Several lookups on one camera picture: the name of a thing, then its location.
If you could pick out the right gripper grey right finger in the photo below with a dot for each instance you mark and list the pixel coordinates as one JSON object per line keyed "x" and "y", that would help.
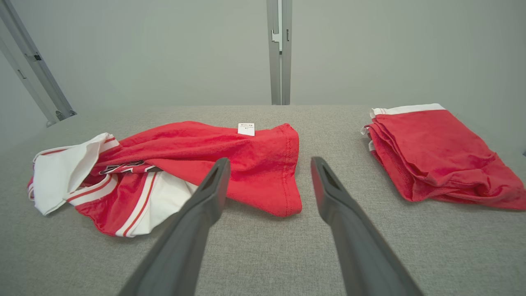
{"x": 361, "y": 250}

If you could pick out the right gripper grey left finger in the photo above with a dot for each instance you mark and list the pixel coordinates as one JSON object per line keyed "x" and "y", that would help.
{"x": 181, "y": 246}

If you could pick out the grey metal frame post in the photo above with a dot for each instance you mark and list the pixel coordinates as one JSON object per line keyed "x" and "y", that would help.
{"x": 274, "y": 61}
{"x": 33, "y": 61}

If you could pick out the red shorts with white trim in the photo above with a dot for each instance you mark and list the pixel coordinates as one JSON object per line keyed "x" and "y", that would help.
{"x": 435, "y": 156}

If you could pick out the red and white jersey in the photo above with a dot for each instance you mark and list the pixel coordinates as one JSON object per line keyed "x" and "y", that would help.
{"x": 254, "y": 164}

